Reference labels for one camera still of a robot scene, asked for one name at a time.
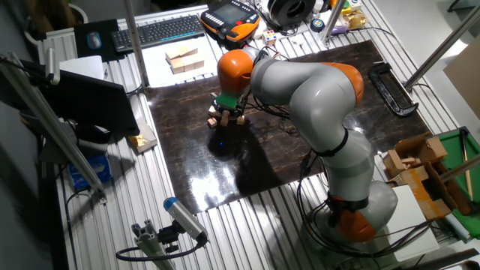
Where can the aluminium profile camera post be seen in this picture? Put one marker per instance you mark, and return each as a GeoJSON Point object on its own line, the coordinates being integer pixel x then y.
{"type": "Point", "coordinates": [150, 243]}

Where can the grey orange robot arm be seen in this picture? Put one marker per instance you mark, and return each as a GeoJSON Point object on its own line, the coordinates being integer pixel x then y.
{"type": "Point", "coordinates": [318, 93]}

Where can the black computer keyboard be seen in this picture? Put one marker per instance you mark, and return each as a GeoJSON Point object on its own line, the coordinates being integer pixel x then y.
{"type": "Point", "coordinates": [157, 32]}

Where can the black mouse pad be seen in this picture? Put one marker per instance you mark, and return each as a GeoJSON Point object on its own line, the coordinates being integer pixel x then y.
{"type": "Point", "coordinates": [80, 48]}

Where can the blue tissue pack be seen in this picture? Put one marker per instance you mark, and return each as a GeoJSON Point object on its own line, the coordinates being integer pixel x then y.
{"type": "Point", "coordinates": [90, 172]}

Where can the grey computer mouse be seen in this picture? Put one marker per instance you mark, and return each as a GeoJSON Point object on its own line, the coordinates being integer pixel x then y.
{"type": "Point", "coordinates": [94, 40]}

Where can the silver metal pole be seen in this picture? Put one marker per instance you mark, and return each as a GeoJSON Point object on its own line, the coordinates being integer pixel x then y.
{"type": "Point", "coordinates": [461, 168]}
{"type": "Point", "coordinates": [135, 45]}
{"type": "Point", "coordinates": [333, 17]}
{"type": "Point", "coordinates": [450, 37]}

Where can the box with gold foil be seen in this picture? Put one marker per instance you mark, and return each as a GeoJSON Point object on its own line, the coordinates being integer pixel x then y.
{"type": "Point", "coordinates": [144, 137]}

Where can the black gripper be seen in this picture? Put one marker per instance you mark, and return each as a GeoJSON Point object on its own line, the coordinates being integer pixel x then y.
{"type": "Point", "coordinates": [233, 110]}

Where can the open cardboard box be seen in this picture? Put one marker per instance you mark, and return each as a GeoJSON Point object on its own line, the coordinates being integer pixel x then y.
{"type": "Point", "coordinates": [431, 150]}

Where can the small purple object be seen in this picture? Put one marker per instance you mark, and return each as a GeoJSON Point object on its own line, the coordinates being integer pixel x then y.
{"type": "Point", "coordinates": [338, 30]}

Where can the brown cardboard sheet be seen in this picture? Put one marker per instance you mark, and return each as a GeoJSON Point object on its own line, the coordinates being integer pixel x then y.
{"type": "Point", "coordinates": [465, 75]}

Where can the black round yo-yo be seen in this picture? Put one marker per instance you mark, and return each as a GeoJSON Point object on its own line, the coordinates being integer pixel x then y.
{"type": "Point", "coordinates": [317, 24]}

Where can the dark marble pattern mat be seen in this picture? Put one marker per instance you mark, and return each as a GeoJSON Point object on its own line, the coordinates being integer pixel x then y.
{"type": "Point", "coordinates": [180, 161]}

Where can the green mini billiard table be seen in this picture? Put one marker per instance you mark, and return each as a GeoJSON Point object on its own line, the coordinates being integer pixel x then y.
{"type": "Point", "coordinates": [455, 150]}

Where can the slanted aluminium beam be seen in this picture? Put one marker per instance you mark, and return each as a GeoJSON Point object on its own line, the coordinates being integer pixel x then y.
{"type": "Point", "coordinates": [48, 123]}

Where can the wooden cue stick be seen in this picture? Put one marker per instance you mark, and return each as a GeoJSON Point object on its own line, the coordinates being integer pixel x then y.
{"type": "Point", "coordinates": [466, 161]}

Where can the silver camera with blue end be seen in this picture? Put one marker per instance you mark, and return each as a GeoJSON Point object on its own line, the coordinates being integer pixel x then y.
{"type": "Point", "coordinates": [183, 217]}

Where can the gold foil object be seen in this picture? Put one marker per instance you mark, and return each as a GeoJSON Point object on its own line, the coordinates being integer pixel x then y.
{"type": "Point", "coordinates": [354, 19]}

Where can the green gripper mount plate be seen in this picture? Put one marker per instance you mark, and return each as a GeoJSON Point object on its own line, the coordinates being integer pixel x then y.
{"type": "Point", "coordinates": [226, 101]}

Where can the large wooden block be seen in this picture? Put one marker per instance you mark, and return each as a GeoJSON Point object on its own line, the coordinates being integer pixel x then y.
{"type": "Point", "coordinates": [199, 62]}
{"type": "Point", "coordinates": [182, 51]}
{"type": "Point", "coordinates": [177, 66]}
{"type": "Point", "coordinates": [188, 63]}

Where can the orange black teach pendant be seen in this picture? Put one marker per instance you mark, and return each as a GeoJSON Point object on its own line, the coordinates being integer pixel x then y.
{"type": "Point", "coordinates": [230, 17]}

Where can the silver camera on beam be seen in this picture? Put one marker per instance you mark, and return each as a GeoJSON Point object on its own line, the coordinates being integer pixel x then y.
{"type": "Point", "coordinates": [52, 65]}

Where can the black camera bracket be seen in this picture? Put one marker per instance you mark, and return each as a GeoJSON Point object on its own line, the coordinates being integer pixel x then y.
{"type": "Point", "coordinates": [168, 236]}

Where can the black filament spool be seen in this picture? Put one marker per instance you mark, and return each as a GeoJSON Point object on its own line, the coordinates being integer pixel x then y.
{"type": "Point", "coordinates": [288, 11]}

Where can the black laptop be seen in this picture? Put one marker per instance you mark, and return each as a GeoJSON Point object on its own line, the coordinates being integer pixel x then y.
{"type": "Point", "coordinates": [93, 105]}

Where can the white puzzle cube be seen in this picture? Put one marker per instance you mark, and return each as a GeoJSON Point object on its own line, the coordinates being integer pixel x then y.
{"type": "Point", "coordinates": [269, 38]}

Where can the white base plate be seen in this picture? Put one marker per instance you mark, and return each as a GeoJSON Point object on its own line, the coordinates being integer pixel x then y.
{"type": "Point", "coordinates": [412, 232]}

